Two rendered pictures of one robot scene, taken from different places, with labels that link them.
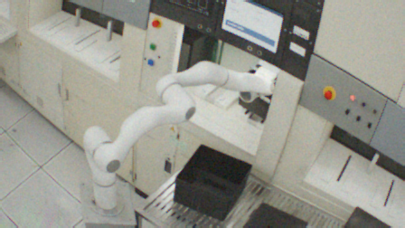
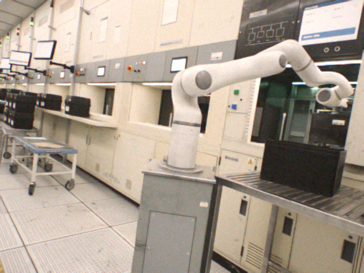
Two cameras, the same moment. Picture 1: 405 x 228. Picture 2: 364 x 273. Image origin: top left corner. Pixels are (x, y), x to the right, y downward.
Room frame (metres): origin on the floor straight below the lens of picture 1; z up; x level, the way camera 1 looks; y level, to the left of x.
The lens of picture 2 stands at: (0.36, 0.04, 0.97)
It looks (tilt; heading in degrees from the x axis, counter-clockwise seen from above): 4 degrees down; 19
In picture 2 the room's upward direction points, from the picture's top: 8 degrees clockwise
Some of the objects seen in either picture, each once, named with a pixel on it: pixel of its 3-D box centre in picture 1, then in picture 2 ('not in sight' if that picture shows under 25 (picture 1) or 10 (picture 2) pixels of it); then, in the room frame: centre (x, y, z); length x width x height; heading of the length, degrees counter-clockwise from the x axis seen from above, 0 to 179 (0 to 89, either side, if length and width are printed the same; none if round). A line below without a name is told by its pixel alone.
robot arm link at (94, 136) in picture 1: (99, 155); (187, 96); (1.37, 0.41, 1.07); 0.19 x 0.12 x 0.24; 42
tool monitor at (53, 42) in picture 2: not in sight; (57, 56); (3.16, 3.12, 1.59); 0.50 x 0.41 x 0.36; 153
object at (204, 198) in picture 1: (212, 184); (303, 164); (1.55, -0.11, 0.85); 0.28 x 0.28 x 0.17; 72
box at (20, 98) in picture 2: not in sight; (24, 103); (3.20, 3.74, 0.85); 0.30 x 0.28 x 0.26; 62
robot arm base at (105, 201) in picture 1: (104, 190); (183, 146); (1.34, 0.38, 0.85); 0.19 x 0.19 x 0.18
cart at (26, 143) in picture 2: not in sight; (44, 160); (2.58, 2.52, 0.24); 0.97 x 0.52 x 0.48; 66
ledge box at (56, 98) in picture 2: not in sight; (50, 101); (3.61, 3.65, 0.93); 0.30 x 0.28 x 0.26; 66
